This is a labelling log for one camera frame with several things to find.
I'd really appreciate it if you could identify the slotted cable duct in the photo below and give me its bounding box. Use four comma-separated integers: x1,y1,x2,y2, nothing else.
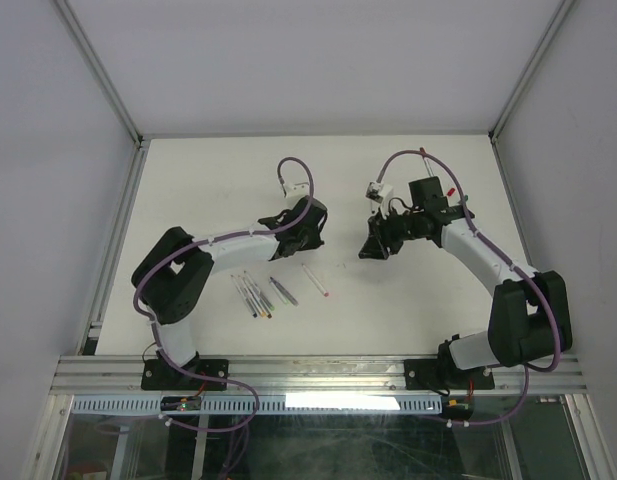
72,392,442,416

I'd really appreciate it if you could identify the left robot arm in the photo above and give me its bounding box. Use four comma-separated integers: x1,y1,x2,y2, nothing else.
131,196,327,389

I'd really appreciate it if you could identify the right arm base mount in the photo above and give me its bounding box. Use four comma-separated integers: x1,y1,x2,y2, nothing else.
403,334,495,396

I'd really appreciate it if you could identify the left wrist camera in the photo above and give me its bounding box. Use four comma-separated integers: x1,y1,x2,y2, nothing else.
282,182,310,203

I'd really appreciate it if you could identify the purple cap marker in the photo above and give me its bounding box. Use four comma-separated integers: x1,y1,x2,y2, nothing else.
302,264,330,297

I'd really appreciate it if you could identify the aluminium front rail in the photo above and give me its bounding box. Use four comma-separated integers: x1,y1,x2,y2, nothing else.
50,355,588,396

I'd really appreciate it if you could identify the blue marker pen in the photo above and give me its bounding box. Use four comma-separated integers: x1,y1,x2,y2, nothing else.
230,275,259,318

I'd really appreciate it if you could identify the dark red cap marker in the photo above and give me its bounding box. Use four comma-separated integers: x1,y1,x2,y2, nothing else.
420,147,434,177

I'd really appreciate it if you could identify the controller board with LEDs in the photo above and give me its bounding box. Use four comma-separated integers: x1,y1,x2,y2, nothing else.
160,395,204,412

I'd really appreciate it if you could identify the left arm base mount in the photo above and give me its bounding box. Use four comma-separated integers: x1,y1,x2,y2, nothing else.
140,344,230,391

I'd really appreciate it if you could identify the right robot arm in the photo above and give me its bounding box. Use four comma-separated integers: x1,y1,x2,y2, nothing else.
359,177,572,387

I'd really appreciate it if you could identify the grey pen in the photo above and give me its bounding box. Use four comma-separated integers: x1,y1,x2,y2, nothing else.
273,279,299,306

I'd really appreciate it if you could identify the light green cap marker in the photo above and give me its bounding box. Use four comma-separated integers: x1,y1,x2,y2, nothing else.
269,277,290,304

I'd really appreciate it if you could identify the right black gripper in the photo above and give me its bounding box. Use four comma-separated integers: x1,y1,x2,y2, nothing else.
358,204,424,260

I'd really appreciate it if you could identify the brown cap marker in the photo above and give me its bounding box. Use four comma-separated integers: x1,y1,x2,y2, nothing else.
244,271,274,318

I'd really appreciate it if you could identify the yellow marker pen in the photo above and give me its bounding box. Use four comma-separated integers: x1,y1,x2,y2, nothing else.
240,276,267,318

